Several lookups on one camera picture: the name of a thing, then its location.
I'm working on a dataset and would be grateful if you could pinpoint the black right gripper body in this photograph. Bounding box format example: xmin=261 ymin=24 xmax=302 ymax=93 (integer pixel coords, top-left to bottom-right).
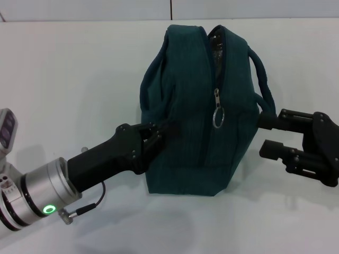
xmin=301 ymin=111 xmax=339 ymax=188

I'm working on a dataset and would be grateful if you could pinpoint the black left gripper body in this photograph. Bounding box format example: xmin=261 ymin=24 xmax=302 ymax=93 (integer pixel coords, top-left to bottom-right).
xmin=67 ymin=123 xmax=148 ymax=193

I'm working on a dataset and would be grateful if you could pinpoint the dark green insulated lunch bag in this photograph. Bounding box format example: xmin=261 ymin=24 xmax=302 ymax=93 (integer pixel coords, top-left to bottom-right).
xmin=140 ymin=24 xmax=276 ymax=197

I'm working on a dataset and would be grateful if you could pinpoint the black cable with silver plug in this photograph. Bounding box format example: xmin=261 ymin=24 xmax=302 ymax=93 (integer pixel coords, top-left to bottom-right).
xmin=59 ymin=181 xmax=106 ymax=225

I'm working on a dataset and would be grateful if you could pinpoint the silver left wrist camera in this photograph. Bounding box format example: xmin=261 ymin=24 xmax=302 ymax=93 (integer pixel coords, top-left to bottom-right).
xmin=0 ymin=107 xmax=19 ymax=165

